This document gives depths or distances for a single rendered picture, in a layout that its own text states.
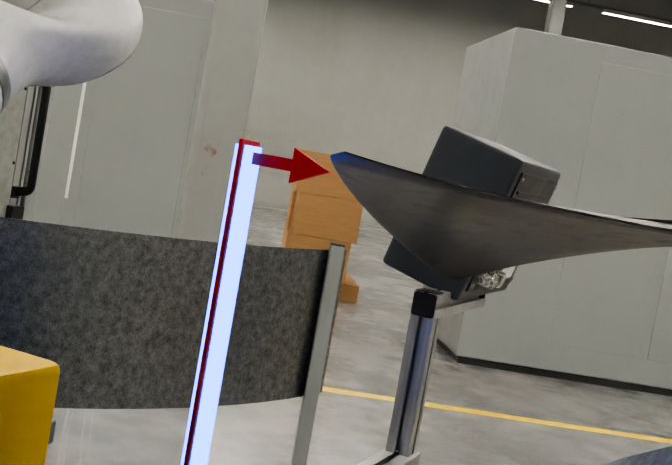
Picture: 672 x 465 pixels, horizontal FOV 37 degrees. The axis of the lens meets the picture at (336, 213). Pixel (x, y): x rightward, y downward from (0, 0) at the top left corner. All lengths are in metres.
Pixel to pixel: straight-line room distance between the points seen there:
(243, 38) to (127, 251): 2.63
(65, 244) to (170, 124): 4.30
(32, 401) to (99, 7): 0.56
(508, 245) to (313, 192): 7.89
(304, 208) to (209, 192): 3.86
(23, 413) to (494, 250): 0.35
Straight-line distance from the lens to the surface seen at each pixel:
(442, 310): 1.20
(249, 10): 4.79
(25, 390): 0.48
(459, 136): 1.23
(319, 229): 8.59
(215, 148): 4.75
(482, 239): 0.67
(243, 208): 0.68
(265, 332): 2.53
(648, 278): 7.04
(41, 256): 2.21
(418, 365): 1.19
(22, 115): 2.71
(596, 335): 6.97
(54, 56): 0.95
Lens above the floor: 1.19
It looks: 3 degrees down
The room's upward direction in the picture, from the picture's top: 10 degrees clockwise
